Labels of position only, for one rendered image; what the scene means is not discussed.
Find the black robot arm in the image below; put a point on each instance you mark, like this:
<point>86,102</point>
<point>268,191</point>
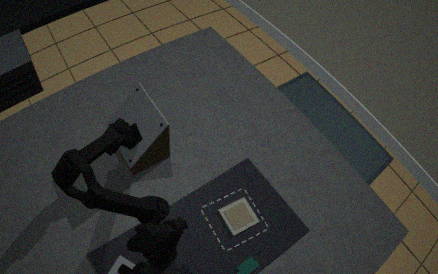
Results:
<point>150,211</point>

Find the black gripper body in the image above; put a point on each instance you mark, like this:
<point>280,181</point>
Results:
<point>157,258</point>

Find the beige square tile with dark square centre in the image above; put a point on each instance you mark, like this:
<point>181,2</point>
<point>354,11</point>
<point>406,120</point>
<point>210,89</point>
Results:
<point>238,216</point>

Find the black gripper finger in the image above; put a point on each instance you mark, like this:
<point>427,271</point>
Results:
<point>161,269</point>

